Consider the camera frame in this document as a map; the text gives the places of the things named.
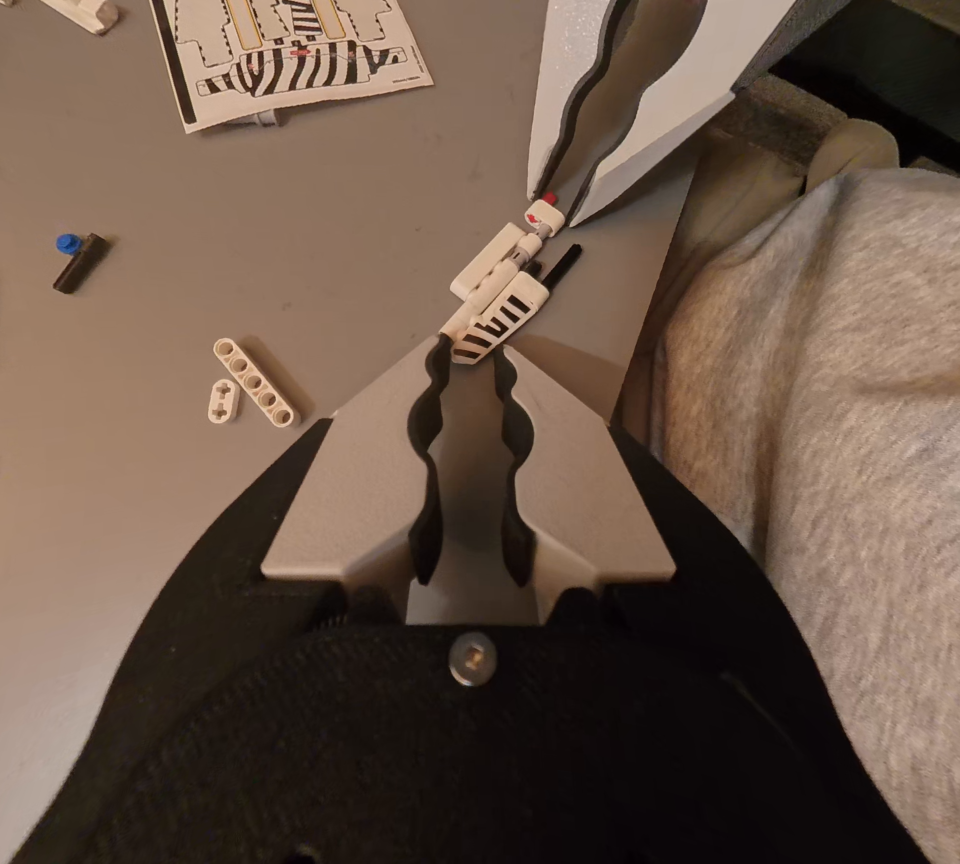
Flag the person's beige trousers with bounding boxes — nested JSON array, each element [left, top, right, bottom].
[[621, 72, 901, 430]]

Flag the white five-hole lego beam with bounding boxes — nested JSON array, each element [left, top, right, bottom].
[[211, 336, 303, 429]]

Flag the person's grey hoodie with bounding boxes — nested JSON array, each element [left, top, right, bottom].
[[648, 166, 960, 864]]

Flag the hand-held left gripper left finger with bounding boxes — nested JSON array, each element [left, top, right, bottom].
[[259, 336, 454, 611]]

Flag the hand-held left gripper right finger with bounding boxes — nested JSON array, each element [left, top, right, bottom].
[[493, 345, 678, 619]]

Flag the white curved lego panel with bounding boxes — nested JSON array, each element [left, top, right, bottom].
[[33, 0, 122, 39]]

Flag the white lego connector red pin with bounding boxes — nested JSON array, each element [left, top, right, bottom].
[[522, 190, 566, 239]]

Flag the zebra panel lego assembly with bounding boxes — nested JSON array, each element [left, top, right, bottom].
[[438, 222, 585, 364]]

